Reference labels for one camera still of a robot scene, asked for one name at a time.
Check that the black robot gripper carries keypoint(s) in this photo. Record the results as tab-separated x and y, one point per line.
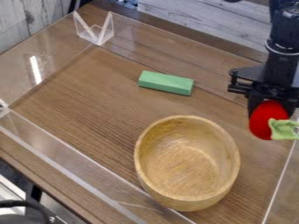
270	81

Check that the red plush strawberry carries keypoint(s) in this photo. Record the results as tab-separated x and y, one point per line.
270	123

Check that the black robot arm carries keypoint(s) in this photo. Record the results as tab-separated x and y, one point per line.
284	24

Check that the green rectangular block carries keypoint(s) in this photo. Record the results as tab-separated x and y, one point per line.
166	82

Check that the wooden bowl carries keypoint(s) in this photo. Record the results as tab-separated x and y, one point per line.
187	162

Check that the clear acrylic corner bracket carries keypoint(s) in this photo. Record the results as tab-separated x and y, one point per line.
95	34

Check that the clear acrylic tray wall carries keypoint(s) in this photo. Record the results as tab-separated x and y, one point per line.
84	185

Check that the black metal table bracket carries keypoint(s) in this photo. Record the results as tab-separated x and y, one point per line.
38	210

